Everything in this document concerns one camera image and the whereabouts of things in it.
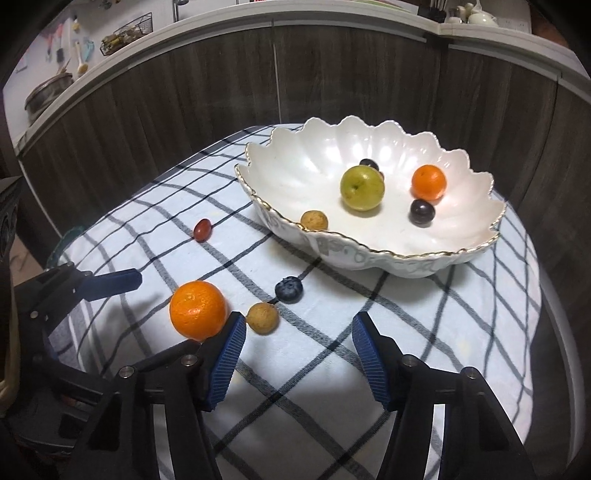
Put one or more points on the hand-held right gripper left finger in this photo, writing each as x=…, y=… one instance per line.
x=226, y=364

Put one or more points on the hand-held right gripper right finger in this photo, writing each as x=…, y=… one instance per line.
x=369, y=364

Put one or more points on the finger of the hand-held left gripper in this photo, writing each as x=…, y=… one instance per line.
x=111, y=282

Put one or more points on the large orange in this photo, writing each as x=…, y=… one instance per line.
x=198, y=316

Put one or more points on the brown longan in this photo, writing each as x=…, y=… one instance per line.
x=314, y=220
x=262, y=318

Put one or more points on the dark purple grape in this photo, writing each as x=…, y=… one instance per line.
x=421, y=212
x=368, y=164

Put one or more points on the yellow-green round fruit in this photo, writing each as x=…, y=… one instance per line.
x=362, y=188

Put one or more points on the white scalloped bowl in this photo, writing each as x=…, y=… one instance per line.
x=300, y=175

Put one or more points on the blue checked white cloth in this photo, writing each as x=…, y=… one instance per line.
x=323, y=332

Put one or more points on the blueberry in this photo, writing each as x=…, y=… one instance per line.
x=288, y=290

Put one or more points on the red grape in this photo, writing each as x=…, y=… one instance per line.
x=202, y=229

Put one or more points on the small orange mandarin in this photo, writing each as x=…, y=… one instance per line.
x=429, y=182

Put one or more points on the metal cooking pot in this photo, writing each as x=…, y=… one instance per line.
x=46, y=94

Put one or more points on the hanging kitchen utensil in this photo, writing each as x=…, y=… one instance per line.
x=60, y=53
x=82, y=64

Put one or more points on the black knife block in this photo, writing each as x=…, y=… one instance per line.
x=436, y=11

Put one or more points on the cream teapot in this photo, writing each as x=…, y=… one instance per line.
x=482, y=17

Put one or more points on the white wall socket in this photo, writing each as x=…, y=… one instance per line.
x=519, y=24

